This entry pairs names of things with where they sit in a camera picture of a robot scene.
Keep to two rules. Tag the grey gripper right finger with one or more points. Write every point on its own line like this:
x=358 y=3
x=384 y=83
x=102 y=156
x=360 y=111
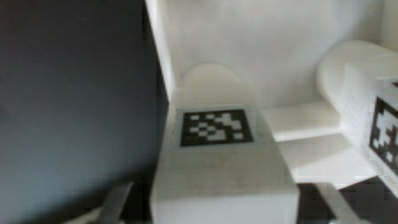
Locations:
x=338 y=205

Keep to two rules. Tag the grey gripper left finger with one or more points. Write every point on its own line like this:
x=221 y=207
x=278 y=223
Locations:
x=114 y=204

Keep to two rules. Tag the white chair leg block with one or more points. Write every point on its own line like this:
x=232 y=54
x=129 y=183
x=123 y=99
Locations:
x=223 y=181

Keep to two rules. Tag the white chair seat part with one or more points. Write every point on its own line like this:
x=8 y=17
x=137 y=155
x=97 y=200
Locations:
x=269 y=37

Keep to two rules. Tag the white chair leg tagged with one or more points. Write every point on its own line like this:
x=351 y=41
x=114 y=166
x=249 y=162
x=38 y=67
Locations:
x=358 y=85

